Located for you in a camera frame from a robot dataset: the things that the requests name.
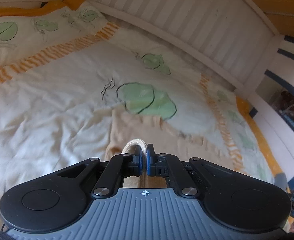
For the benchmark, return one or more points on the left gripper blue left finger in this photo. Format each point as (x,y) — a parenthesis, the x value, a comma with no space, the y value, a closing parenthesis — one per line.
(112,173)

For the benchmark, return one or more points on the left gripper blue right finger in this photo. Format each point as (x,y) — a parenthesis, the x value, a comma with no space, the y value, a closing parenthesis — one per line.
(175,173)

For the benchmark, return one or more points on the cream knit sweater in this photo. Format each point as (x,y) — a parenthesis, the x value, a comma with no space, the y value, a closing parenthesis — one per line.
(129,131)

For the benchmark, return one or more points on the white duvet orange green print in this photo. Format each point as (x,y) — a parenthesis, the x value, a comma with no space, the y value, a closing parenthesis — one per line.
(86,84)

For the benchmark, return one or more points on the white wooden bed frame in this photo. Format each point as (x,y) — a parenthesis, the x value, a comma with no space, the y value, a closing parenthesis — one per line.
(240,40)

